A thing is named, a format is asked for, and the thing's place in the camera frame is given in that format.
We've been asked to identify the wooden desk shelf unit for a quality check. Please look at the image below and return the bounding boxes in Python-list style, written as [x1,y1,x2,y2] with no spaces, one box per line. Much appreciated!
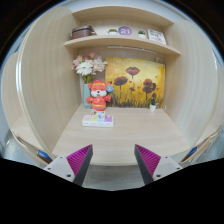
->
[2,6,224,166]

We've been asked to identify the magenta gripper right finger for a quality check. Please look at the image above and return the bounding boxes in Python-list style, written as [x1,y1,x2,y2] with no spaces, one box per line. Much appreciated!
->
[134,145,182,185]

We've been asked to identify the small green plant pot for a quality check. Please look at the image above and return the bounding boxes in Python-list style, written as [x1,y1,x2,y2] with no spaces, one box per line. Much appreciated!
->
[107,29,118,35]

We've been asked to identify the red plush bear toy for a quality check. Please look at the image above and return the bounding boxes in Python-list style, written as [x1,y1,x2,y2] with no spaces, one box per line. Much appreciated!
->
[86,80,111,111]

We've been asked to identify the purple round number sign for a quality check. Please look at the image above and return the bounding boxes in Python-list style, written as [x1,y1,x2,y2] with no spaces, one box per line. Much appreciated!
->
[118,26,132,36]

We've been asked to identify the brown storage box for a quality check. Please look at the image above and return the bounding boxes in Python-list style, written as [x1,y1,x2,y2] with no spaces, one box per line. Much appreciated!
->
[71,24,96,39]

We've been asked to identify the small white potted plant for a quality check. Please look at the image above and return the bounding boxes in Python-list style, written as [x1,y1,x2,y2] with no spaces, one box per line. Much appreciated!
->
[150,97,157,112]

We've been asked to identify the yellow poppy flower painting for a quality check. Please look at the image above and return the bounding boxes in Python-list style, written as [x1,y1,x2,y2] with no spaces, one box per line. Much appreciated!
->
[105,57,165,108]

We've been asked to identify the small potted succulent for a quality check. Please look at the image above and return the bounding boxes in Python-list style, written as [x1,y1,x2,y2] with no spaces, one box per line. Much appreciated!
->
[138,30,146,38]

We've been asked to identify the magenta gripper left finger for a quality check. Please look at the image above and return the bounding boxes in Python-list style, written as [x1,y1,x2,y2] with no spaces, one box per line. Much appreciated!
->
[44,145,93,186]

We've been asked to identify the teal vase with flowers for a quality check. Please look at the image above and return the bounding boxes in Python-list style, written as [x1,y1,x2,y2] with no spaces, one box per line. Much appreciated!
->
[72,52,107,109]

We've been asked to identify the white framed card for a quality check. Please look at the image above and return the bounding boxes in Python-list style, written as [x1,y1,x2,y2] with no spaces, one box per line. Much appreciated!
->
[147,29,166,44]

